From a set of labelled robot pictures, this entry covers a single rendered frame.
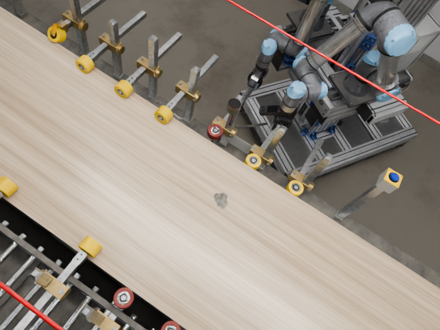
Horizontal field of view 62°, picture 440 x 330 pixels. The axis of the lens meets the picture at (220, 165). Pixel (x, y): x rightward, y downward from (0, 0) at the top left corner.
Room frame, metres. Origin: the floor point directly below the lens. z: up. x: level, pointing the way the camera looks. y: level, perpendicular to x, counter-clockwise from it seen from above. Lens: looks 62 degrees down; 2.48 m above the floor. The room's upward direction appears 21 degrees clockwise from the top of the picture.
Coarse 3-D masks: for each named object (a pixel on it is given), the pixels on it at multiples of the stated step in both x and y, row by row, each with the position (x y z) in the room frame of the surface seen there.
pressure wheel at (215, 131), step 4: (212, 124) 1.06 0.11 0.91; (216, 124) 1.06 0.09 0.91; (208, 128) 1.03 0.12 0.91; (212, 128) 1.04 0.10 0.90; (216, 128) 1.04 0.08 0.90; (220, 128) 1.05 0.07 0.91; (208, 132) 1.00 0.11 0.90; (212, 132) 1.01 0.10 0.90; (216, 132) 1.02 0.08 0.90; (220, 132) 1.03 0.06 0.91; (208, 136) 1.00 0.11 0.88; (212, 136) 0.99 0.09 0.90; (216, 136) 1.00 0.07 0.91; (220, 136) 1.01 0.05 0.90
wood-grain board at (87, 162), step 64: (0, 64) 0.95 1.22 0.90; (64, 64) 1.09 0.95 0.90; (0, 128) 0.62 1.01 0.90; (64, 128) 0.74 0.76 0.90; (128, 128) 0.86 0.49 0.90; (64, 192) 0.45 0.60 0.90; (128, 192) 0.55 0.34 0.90; (192, 192) 0.66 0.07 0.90; (256, 192) 0.78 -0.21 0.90; (128, 256) 0.29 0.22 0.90; (192, 256) 0.38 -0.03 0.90; (256, 256) 0.48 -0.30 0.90; (320, 256) 0.59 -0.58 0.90; (384, 256) 0.71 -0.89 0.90; (192, 320) 0.14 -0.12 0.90; (256, 320) 0.23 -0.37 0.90; (320, 320) 0.32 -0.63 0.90; (384, 320) 0.42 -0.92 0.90
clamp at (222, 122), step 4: (220, 120) 1.12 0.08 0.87; (224, 120) 1.13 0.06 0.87; (220, 124) 1.10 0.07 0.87; (224, 124) 1.11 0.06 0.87; (224, 128) 1.08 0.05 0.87; (232, 128) 1.10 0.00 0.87; (224, 132) 1.08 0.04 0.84; (228, 132) 1.08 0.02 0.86; (232, 132) 1.08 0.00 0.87; (228, 136) 1.07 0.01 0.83; (232, 136) 1.07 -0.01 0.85
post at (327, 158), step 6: (324, 156) 0.99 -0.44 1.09; (330, 156) 0.98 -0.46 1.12; (318, 162) 1.00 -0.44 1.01; (324, 162) 0.97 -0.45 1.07; (318, 168) 0.97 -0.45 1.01; (324, 168) 0.96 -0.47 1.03; (312, 174) 0.97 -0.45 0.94; (318, 174) 0.96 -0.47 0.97; (306, 180) 0.97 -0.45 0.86; (312, 180) 0.96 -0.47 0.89
